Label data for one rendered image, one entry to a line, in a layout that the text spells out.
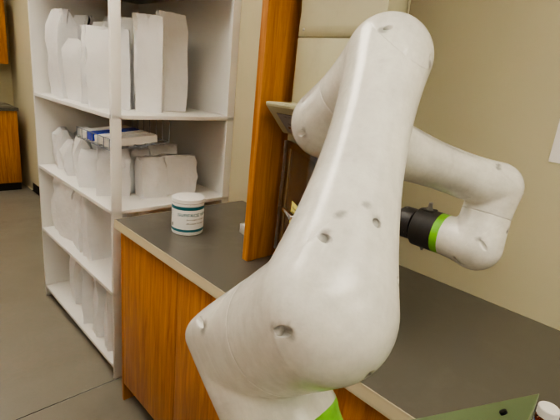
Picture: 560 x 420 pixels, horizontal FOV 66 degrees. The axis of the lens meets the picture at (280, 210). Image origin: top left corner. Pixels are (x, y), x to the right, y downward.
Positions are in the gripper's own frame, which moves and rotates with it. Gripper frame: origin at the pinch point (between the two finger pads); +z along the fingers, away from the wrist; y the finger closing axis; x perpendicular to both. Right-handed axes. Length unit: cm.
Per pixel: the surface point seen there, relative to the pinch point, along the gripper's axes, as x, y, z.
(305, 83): -29.4, -11.0, 31.4
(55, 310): 129, 15, 206
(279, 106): -22.1, 0.2, 30.4
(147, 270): 49, 16, 82
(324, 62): -36.2, -11.0, 24.6
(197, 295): 44, 16, 45
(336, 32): -45, -11, 22
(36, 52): -30, 12, 229
